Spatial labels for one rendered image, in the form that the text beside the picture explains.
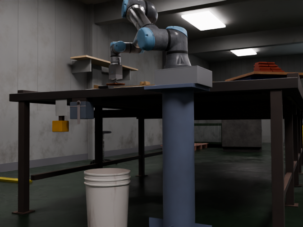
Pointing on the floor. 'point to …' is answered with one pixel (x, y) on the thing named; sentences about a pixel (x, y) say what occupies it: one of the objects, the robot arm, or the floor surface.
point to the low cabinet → (208, 134)
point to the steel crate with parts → (241, 135)
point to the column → (178, 155)
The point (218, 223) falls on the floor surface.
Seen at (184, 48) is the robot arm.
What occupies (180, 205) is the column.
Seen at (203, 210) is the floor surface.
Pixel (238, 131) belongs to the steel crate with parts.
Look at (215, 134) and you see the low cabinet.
